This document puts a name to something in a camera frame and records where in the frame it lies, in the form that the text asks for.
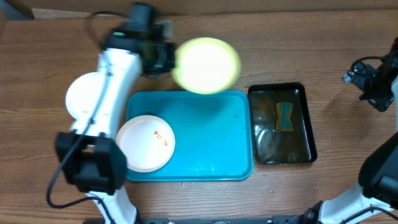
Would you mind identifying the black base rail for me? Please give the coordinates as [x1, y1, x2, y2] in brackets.
[134, 215, 303, 224]

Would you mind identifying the black water basin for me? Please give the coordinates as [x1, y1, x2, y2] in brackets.
[248, 82, 318, 165]

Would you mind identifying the teal plastic tray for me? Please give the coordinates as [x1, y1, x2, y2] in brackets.
[126, 90, 254, 182]

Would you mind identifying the green yellow sponge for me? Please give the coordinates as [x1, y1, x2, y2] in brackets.
[275, 101, 293, 131]

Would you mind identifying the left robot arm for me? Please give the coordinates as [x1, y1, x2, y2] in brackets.
[46, 27, 175, 223]

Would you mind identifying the yellow-green plate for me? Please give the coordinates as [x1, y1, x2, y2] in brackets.
[171, 37, 241, 95]

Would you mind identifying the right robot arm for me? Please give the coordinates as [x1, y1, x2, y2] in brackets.
[288, 41, 397, 224]

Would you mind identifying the white plate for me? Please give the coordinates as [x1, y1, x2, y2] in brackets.
[116, 115, 175, 172]
[65, 72, 104, 120]

